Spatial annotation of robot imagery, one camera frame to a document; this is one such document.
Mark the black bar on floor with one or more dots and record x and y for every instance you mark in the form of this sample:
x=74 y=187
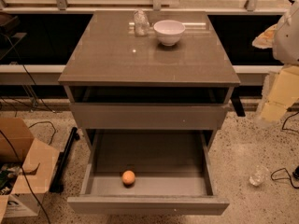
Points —
x=57 y=185

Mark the clear glass on floor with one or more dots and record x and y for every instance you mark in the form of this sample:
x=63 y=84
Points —
x=258 y=176

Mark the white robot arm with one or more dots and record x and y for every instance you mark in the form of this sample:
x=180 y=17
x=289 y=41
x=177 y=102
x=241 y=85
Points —
x=286 y=37

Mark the cardboard box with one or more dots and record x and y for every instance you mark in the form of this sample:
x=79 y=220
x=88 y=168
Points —
x=27 y=166

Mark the open grey middle drawer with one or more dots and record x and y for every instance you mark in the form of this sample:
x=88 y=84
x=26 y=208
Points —
x=172 y=175

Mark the clear plastic bottle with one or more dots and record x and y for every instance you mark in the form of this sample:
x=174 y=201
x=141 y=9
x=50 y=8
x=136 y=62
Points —
x=141 y=22

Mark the orange fruit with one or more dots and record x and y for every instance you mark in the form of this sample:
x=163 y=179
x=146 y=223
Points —
x=128 y=178

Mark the grey drawer cabinet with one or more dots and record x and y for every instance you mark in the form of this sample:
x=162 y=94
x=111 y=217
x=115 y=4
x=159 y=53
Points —
x=112 y=66

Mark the white ceramic bowl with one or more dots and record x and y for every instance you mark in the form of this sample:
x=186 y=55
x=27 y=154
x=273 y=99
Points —
x=169 y=32

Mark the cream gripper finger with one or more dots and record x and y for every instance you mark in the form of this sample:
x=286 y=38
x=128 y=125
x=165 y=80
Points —
x=280 y=91
x=265 y=39

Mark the closed grey top drawer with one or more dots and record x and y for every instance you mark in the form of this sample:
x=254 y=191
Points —
x=149 y=117

